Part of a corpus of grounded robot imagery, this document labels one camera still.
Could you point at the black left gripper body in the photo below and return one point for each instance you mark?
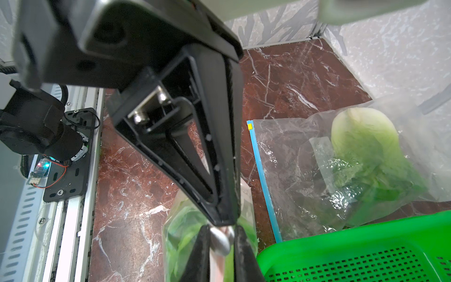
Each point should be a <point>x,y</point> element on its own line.
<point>106,43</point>

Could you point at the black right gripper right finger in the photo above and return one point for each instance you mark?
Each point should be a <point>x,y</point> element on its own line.
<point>246,268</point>

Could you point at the clear zip-top bag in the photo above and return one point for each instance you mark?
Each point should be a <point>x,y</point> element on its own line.
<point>293,186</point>
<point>222,243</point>

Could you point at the chinese cabbage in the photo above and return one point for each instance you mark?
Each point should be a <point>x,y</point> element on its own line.
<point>180,232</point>
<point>366,173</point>

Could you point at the green plastic basket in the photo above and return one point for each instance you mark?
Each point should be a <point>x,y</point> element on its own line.
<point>415,249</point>

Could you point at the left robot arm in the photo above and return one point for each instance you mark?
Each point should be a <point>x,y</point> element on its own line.
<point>29,128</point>

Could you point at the aluminium frame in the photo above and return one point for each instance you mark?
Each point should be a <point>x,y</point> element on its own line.
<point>317,32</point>

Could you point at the circuit board with wires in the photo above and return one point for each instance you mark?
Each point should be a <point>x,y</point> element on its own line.
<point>42,169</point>

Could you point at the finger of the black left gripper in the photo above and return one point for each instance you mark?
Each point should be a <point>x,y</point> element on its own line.
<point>186,119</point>

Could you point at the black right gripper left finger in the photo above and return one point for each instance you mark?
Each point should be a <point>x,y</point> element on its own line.
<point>198,265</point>

